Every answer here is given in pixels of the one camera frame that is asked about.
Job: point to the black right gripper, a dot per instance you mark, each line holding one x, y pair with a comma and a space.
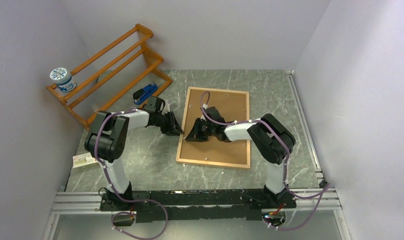
195, 135

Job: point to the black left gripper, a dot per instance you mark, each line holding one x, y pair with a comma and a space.
172, 125

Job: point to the brown backing board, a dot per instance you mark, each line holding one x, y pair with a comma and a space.
221, 109

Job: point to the light wooden picture frame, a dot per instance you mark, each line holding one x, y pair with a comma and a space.
211, 163

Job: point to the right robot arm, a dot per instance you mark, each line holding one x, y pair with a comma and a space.
272, 139

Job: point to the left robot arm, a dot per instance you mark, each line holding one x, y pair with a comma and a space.
108, 134

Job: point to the blue stapler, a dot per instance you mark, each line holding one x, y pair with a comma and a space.
144, 93

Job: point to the black base bar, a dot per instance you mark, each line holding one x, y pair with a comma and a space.
158, 205

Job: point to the orange wooden rack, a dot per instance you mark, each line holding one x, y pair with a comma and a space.
113, 73

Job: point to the small white red box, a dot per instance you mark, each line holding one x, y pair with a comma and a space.
83, 160

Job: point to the blue white jar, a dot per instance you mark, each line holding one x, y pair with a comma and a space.
63, 79

